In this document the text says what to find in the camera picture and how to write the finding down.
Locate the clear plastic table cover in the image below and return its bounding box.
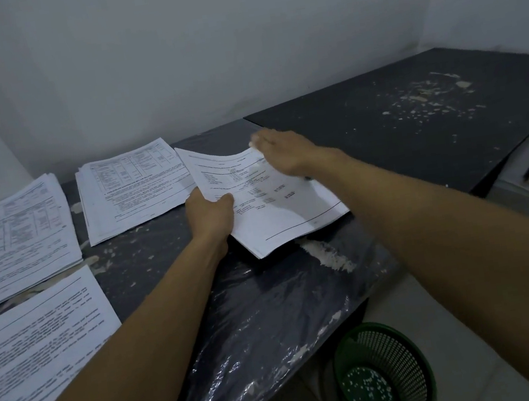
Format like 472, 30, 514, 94
55, 102, 423, 401

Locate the person's left hand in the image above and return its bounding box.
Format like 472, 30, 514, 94
182, 183, 241, 254

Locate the person's right forearm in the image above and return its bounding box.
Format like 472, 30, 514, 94
304, 119, 529, 401

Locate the person's right hand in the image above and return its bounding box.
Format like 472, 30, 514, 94
247, 118, 341, 186

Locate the printed paper stack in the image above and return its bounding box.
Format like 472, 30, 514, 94
72, 133, 204, 248
0, 170, 90, 315
0, 261, 134, 401
174, 125, 355, 270

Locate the person's left forearm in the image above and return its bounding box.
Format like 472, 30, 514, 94
0, 235, 254, 401

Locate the green plastic mesh basket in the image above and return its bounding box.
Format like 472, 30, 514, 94
328, 314, 440, 401

